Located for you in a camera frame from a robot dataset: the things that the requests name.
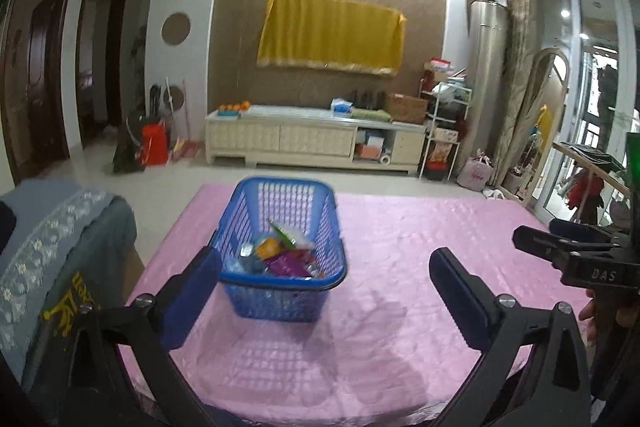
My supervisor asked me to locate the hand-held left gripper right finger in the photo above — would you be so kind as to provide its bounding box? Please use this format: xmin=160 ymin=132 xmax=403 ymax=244
xmin=429 ymin=247 xmax=596 ymax=427

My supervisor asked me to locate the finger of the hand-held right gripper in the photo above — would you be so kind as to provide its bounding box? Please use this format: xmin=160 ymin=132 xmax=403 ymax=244
xmin=548 ymin=218 xmax=621 ymax=245
xmin=512 ymin=226 xmax=583 ymax=269

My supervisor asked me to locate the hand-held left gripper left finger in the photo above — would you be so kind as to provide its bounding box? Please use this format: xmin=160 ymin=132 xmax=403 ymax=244
xmin=65 ymin=246 xmax=223 ymax=427

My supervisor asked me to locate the blue plastic mesh basket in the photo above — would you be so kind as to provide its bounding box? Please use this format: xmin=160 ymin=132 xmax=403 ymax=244
xmin=207 ymin=177 xmax=348 ymax=323

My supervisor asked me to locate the orange snack packet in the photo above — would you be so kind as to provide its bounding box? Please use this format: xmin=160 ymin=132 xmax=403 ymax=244
xmin=255 ymin=237 xmax=281 ymax=260

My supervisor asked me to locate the purple snack packet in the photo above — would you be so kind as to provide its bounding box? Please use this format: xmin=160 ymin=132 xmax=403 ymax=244
xmin=265 ymin=252 xmax=313 ymax=278

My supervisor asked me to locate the green white snack packet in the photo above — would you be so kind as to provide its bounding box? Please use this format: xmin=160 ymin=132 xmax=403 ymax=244
xmin=270 ymin=219 xmax=313 ymax=250

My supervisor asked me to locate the person's right hand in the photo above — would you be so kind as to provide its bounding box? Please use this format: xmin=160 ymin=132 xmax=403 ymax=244
xmin=579 ymin=297 xmax=601 ymax=345

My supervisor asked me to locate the wooden clothes drying rack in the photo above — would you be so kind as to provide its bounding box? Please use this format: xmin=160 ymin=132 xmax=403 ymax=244
xmin=550 ymin=142 xmax=632 ymax=228

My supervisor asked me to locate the pink tablecloth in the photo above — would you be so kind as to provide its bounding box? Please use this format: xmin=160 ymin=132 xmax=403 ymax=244
xmin=117 ymin=184 xmax=608 ymax=427

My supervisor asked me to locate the pink bag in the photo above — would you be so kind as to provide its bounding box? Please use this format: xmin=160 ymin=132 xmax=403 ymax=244
xmin=465 ymin=152 xmax=496 ymax=192

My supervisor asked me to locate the dark grey printed cloth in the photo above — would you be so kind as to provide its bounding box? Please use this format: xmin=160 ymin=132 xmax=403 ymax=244
xmin=20 ymin=197 xmax=138 ymax=403

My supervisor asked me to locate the arched standing mirror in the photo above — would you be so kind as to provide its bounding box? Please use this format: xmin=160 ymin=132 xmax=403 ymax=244
xmin=517 ymin=48 xmax=572 ymax=210

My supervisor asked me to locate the printed food bag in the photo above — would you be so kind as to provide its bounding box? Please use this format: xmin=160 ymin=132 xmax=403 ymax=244
xmin=431 ymin=142 xmax=460 ymax=164

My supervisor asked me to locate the white shelf rack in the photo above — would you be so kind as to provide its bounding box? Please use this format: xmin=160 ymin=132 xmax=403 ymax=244
xmin=419 ymin=74 xmax=473 ymax=182

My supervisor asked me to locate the pink broom and dustpan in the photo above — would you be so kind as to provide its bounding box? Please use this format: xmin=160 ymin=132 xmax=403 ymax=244
xmin=170 ymin=79 xmax=202 ymax=162

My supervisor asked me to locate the red bag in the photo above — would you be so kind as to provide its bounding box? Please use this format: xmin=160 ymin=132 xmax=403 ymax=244
xmin=141 ymin=123 xmax=168 ymax=166

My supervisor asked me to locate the black bag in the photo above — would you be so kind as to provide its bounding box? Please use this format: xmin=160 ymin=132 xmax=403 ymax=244
xmin=112 ymin=114 xmax=146 ymax=174

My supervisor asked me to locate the glass sliding door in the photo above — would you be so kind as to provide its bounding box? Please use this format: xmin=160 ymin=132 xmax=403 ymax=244
xmin=530 ymin=0 xmax=640 ymax=218

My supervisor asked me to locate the clothes bundle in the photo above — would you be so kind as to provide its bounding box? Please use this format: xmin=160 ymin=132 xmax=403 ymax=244
xmin=431 ymin=79 xmax=473 ymax=102

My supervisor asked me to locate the patterned curtain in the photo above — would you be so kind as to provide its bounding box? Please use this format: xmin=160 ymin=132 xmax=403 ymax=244
xmin=492 ymin=0 xmax=538 ymax=202

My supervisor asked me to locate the silver tower air conditioner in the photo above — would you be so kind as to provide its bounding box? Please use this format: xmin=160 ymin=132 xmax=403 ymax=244
xmin=470 ymin=0 xmax=508 ymax=158

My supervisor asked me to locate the brown cardboard box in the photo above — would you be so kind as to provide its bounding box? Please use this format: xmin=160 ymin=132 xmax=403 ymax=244
xmin=385 ymin=93 xmax=430 ymax=125

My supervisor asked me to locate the cream tufted tv cabinet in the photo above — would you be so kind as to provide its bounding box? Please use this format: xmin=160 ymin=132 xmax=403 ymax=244
xmin=205 ymin=104 xmax=428 ymax=178

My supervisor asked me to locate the red white box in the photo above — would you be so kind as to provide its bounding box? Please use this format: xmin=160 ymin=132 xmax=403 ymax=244
xmin=422 ymin=58 xmax=456 ymax=80

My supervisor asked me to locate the green cushion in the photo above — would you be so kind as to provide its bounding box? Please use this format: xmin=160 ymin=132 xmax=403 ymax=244
xmin=350 ymin=107 xmax=393 ymax=122

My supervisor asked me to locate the yellow fringed cloth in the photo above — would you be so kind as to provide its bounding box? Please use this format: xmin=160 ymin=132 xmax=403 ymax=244
xmin=256 ymin=0 xmax=407 ymax=78

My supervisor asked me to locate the dark wooden door frame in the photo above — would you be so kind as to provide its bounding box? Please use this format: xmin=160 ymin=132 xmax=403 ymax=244
xmin=75 ymin=0 xmax=126 ymax=148
xmin=0 ymin=0 xmax=73 ymax=185

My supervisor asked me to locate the brown round wall disc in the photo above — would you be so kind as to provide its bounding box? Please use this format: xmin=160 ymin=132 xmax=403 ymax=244
xmin=161 ymin=13 xmax=192 ymax=44

